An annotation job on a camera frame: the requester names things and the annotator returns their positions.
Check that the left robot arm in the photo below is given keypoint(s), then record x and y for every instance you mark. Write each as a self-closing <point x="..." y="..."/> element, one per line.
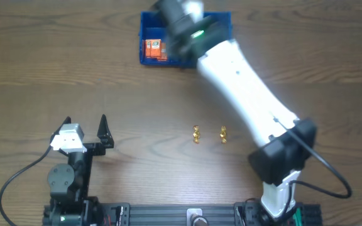
<point x="61" y="180"/>

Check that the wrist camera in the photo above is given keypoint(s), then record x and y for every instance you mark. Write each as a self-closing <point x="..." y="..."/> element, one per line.
<point x="193" y="9"/>
<point x="69" y="138"/>

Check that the blue tray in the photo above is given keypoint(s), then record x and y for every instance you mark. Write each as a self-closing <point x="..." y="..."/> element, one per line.
<point x="152" y="22"/>

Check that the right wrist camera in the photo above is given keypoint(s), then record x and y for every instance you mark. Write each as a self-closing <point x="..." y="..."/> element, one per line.
<point x="193" y="9"/>

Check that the mounting rail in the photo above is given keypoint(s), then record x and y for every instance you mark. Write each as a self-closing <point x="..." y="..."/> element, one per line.
<point x="162" y="216"/>

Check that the orange candy box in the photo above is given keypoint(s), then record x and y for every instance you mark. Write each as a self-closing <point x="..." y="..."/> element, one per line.
<point x="164" y="53"/>
<point x="154" y="47"/>

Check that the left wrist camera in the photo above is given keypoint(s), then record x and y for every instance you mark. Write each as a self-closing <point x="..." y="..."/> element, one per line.
<point x="69" y="138"/>

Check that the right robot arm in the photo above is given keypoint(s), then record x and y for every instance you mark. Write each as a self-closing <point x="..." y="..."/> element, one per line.
<point x="247" y="91"/>

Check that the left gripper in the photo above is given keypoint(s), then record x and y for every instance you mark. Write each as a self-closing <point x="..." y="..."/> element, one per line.
<point x="94" y="148"/>

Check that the gold candy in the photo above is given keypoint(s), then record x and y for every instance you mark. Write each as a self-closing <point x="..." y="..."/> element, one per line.
<point x="223" y="134"/>
<point x="196" y="134"/>

